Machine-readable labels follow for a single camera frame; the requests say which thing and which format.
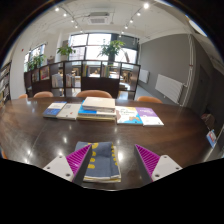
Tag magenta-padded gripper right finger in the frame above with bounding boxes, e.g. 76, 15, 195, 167
132, 143, 183, 187

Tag large black-framed window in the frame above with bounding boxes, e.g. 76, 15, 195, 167
68, 33, 139, 64

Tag dark open shelf unit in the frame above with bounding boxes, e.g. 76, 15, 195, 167
23, 59, 142, 101

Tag beige book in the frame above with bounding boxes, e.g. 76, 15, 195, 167
81, 96, 117, 114

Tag large green potted plant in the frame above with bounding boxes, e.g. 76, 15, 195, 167
98, 39, 125, 63

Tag side window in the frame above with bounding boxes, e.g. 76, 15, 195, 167
23, 43, 46, 73

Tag grey-blue towel with yellow letters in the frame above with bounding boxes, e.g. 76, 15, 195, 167
73, 141, 122, 184

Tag large white radiator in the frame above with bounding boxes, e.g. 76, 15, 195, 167
154, 73, 185, 104

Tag blue printed card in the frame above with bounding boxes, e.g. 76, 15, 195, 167
205, 129, 218, 149

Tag dark blue book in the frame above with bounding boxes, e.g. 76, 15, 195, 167
42, 101, 68, 119

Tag ceiling spot lights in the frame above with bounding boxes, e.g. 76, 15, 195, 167
54, 2, 150, 30

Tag ceiling air conditioner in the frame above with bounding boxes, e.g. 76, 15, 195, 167
87, 12, 111, 26

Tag purple and white book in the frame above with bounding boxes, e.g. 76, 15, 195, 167
135, 106, 165, 127

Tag white and cyan book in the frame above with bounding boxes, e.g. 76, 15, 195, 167
115, 105, 144, 126

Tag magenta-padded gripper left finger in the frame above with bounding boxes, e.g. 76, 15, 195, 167
43, 143, 94, 187

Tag bright blue book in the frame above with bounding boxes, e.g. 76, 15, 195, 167
78, 103, 117, 117

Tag small white radiator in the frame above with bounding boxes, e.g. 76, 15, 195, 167
138, 68, 150, 84

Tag wall bookshelf with books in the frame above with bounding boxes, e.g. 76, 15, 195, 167
0, 61, 13, 108

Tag yellow-edged book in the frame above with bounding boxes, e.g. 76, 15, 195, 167
76, 113, 117, 122

